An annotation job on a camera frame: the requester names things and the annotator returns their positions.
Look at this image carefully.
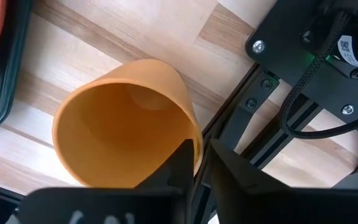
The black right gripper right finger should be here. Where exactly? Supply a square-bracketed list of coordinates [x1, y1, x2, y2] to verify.
[209, 138, 358, 224]

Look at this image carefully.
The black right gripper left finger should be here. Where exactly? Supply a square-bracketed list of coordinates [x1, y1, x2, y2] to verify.
[16, 138, 196, 224]

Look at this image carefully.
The orange plastic cup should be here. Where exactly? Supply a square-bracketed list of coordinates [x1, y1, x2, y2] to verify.
[52, 58, 204, 189]

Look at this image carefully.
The dark green plastic tray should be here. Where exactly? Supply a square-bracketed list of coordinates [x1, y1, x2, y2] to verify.
[0, 0, 34, 135]

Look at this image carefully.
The black braided cable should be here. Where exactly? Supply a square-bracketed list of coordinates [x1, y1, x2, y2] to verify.
[279, 11, 358, 140]

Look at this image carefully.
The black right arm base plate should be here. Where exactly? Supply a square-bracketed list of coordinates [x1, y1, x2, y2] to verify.
[244, 0, 358, 126]

